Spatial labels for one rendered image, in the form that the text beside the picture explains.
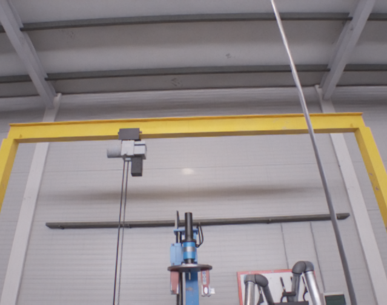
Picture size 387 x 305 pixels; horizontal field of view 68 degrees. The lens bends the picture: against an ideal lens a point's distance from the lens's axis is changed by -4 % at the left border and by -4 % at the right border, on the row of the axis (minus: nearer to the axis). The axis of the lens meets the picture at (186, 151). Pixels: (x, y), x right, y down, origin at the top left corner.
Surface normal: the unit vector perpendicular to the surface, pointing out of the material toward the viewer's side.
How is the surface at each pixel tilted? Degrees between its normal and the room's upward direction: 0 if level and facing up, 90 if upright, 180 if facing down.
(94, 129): 90
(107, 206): 90
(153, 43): 173
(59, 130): 90
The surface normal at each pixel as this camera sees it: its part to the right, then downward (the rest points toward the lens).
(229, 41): 0.02, 0.81
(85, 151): -0.02, -0.48
